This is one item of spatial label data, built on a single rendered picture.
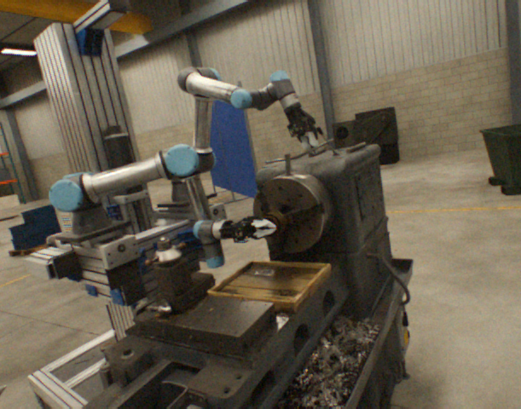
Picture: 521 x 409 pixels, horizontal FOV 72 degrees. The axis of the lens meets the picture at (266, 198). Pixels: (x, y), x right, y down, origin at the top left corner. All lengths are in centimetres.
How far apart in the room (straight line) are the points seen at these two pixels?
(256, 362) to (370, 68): 1101
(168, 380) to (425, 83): 1068
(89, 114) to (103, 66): 25
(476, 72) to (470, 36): 91
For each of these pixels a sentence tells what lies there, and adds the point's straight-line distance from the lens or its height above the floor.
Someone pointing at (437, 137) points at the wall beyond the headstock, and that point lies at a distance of 1123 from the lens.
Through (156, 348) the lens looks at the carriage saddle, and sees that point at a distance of 109.
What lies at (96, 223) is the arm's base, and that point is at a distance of 157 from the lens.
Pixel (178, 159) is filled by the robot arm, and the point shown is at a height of 138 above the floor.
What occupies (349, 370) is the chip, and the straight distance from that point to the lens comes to 137.
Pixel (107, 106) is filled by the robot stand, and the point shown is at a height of 167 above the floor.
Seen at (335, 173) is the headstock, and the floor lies 121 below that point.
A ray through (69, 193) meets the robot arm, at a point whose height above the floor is 133.
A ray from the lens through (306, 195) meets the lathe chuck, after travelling 136.
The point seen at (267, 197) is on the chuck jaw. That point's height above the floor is 117.
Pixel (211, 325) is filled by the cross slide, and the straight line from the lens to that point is 96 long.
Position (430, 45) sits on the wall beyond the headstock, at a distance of 1131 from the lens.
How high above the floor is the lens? 141
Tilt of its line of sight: 10 degrees down
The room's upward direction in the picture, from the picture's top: 11 degrees counter-clockwise
